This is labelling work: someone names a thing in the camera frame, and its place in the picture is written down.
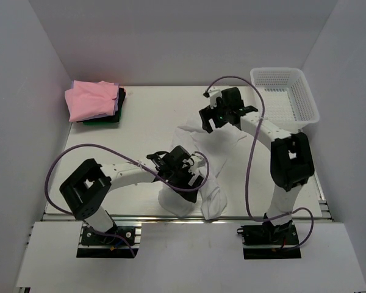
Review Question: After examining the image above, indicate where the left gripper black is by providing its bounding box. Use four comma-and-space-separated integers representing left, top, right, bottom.
167, 164, 203, 203

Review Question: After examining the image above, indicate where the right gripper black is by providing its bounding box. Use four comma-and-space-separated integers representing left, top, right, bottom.
199, 97, 231, 134

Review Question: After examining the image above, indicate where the white t shirt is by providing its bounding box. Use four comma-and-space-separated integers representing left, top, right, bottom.
158, 115, 246, 220

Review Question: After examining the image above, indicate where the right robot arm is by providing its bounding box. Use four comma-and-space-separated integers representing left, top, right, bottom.
199, 87, 315, 244

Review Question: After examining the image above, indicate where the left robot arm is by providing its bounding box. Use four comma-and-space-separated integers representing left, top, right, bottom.
59, 145, 208, 244

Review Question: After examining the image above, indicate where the white plastic basket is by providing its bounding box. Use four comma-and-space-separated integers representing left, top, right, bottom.
250, 67, 320, 132

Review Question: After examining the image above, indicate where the black folded t shirt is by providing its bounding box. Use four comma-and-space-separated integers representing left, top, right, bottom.
81, 87, 126, 123

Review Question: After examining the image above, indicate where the pink folded t shirt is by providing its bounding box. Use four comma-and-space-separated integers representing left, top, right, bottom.
63, 79, 120, 123

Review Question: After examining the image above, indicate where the green folded t shirt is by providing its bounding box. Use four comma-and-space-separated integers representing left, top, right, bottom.
82, 121, 119, 126

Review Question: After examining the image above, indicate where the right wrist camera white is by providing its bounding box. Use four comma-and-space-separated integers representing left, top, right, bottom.
207, 86, 222, 109

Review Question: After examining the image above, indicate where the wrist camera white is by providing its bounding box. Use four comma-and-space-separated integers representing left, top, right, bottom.
207, 86, 222, 109
183, 153, 206, 173

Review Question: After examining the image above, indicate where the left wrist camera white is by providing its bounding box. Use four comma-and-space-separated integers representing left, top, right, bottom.
183, 153, 206, 173

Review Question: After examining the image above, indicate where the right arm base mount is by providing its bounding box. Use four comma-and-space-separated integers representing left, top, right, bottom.
236, 225, 301, 260

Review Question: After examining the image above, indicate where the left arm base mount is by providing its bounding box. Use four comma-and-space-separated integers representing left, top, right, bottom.
76, 224, 141, 259

